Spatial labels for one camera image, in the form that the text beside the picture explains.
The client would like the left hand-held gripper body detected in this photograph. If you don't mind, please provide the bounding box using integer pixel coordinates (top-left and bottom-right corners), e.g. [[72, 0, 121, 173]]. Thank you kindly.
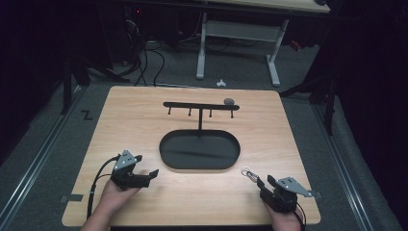
[[110, 149, 151, 191]]

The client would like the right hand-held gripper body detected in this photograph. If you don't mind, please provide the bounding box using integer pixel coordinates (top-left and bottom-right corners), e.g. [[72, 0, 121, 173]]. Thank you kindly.
[[260, 176, 314, 214]]

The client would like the silver keychain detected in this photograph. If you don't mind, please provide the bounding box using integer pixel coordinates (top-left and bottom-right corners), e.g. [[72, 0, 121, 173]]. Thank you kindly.
[[241, 166, 260, 183]]

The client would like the person's right hand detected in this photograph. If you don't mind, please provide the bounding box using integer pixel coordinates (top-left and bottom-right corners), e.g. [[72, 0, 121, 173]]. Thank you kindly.
[[263, 202, 304, 231]]

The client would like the person's left hand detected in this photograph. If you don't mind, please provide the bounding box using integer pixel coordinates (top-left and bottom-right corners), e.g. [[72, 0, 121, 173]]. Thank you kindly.
[[99, 178, 141, 214]]

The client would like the black key rack with tray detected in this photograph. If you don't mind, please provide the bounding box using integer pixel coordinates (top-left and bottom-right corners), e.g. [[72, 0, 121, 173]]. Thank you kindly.
[[159, 101, 242, 170]]

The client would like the black stand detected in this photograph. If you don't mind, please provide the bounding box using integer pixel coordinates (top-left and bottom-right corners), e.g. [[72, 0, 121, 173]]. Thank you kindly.
[[60, 54, 92, 116], [278, 71, 339, 137]]

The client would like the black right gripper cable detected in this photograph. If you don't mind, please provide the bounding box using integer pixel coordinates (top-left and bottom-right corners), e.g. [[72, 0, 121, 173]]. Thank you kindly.
[[294, 201, 308, 231]]

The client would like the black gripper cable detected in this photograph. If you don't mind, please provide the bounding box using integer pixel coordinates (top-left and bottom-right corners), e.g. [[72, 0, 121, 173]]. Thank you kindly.
[[294, 201, 308, 231], [86, 155, 121, 220]]

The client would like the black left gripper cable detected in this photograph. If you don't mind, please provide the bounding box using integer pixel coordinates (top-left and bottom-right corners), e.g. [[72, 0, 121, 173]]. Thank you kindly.
[[86, 155, 121, 220]]

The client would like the metal floor rail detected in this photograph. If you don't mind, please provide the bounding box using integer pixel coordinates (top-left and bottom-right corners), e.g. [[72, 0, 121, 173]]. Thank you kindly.
[[0, 86, 85, 225], [312, 103, 377, 231]]

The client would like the bundle of black cables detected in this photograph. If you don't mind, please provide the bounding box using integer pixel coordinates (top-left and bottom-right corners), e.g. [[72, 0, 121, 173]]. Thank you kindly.
[[121, 17, 166, 89]]

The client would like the white metal-frame desk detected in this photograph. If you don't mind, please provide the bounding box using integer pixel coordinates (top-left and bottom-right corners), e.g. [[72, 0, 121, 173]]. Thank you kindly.
[[128, 0, 331, 88]]

